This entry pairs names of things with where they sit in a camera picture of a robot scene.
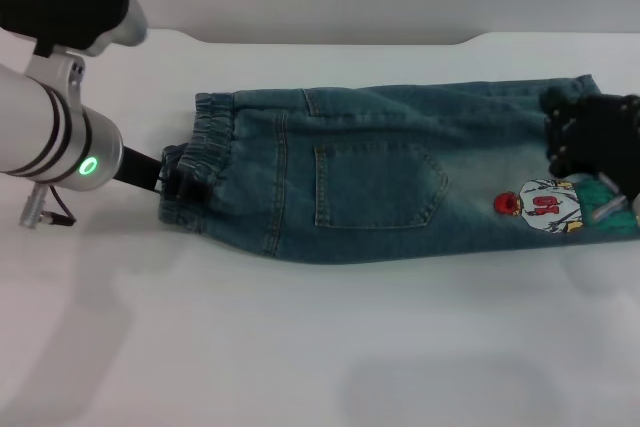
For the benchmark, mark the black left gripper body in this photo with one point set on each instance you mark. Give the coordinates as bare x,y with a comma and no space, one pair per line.
140,169

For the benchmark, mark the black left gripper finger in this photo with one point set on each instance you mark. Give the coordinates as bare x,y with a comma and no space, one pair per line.
187,189

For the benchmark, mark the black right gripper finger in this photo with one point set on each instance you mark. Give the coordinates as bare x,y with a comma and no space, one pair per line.
560,104
561,147

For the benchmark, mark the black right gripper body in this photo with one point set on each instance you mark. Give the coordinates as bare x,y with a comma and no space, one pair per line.
607,137

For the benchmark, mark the blue denim shorts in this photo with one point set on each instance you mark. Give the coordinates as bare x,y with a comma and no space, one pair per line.
375,122

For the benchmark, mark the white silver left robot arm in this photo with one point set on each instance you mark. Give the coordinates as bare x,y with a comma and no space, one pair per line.
45,132

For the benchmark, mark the silver left camera bracket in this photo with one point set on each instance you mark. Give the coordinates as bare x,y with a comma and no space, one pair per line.
52,69

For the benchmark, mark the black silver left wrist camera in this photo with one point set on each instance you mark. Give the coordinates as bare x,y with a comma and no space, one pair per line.
60,2

